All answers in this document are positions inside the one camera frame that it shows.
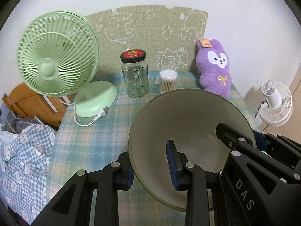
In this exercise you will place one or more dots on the glass jar with black lid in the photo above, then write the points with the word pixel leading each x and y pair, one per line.
pixel 135 82

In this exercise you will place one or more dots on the round cotton swab container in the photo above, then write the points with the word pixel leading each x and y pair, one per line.
pixel 168 82

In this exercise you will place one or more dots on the purple plush bunny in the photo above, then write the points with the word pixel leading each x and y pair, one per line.
pixel 214 80

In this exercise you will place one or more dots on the white standing fan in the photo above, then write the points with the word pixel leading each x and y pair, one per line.
pixel 279 113

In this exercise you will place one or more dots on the green table fan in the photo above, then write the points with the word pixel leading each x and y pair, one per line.
pixel 47 68

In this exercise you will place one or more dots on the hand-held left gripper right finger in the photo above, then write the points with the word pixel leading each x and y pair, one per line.
pixel 170 164

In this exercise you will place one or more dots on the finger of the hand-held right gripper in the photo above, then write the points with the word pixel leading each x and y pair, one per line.
pixel 235 139
pixel 261 141

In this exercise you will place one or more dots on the green plaid tablecloth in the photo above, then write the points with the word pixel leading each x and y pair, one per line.
pixel 94 146

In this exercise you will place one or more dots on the large bowl with plant pattern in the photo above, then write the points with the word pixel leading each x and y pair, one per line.
pixel 188 122

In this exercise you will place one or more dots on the grey checked cloth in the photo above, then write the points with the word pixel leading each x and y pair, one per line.
pixel 21 124

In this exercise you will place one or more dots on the beige wall mat with drawings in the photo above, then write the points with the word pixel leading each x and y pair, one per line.
pixel 141 28

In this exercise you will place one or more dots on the blue checked bear-print cloth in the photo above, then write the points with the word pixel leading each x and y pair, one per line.
pixel 23 164

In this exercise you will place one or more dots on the wooden chair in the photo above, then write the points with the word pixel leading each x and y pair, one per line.
pixel 21 103

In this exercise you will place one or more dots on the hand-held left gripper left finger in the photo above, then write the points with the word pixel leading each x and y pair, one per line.
pixel 129 181

